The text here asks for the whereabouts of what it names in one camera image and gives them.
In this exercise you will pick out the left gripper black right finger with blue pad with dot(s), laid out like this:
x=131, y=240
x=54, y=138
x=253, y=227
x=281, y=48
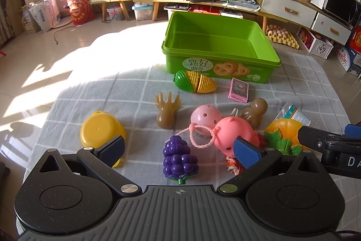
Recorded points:
x=258, y=164

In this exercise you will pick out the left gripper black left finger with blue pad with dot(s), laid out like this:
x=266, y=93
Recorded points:
x=99, y=164

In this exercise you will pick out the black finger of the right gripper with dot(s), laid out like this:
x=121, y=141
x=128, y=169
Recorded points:
x=340, y=154

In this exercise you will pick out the yellow plastic bowl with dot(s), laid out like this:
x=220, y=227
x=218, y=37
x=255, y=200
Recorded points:
x=99, y=129

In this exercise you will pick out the orange toy pumpkin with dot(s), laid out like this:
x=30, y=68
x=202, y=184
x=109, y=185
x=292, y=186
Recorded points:
x=282, y=134

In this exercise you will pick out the pink pig toy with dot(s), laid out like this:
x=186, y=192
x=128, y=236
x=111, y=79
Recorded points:
x=228, y=129

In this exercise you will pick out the clear cotton swab jar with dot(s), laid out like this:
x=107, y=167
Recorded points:
x=290, y=111

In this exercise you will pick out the pink perforated ball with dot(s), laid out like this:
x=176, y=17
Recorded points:
x=203, y=121

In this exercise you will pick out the purple toy grapes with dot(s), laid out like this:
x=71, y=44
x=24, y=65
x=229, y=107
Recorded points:
x=178, y=163

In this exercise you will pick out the small orange figurine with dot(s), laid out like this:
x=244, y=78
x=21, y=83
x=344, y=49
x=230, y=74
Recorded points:
x=234, y=166

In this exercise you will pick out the brown figure toy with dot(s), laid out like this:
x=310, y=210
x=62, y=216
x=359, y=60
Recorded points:
x=255, y=112

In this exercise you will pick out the white starfish toy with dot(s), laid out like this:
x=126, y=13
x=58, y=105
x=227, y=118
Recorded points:
x=234, y=113

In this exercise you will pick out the pink card pack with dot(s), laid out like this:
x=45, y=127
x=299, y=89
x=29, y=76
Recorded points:
x=238, y=91

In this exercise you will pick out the brown hand-shaped toy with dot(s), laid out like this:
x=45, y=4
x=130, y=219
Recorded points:
x=166, y=110

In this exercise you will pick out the grey checked cloth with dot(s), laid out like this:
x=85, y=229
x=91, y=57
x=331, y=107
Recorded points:
x=121, y=73

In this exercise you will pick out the toy corn cob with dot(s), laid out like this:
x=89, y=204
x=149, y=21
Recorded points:
x=194, y=82

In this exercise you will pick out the red gift box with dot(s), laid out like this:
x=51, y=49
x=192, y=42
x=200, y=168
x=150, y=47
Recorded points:
x=355, y=39

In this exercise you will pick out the red white opera-mask box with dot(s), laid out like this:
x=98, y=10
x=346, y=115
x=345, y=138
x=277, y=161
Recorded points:
x=314, y=43

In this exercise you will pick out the green plastic storage box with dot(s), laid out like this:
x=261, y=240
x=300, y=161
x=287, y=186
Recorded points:
x=219, y=47

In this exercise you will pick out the egg tray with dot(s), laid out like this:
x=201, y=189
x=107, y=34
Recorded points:
x=282, y=36

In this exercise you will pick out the red printed bag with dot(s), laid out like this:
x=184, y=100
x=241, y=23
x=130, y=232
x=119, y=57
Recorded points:
x=80, y=11

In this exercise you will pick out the clear storage bin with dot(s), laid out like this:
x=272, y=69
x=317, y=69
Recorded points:
x=143, y=10

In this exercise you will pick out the black microwave oven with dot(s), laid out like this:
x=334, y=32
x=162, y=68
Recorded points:
x=347, y=11

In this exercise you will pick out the white plastic bag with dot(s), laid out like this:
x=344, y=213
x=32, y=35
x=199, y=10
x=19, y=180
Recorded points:
x=45, y=13

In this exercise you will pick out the wooden TV cabinet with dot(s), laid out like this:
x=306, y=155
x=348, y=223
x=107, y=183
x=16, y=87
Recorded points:
x=299, y=12

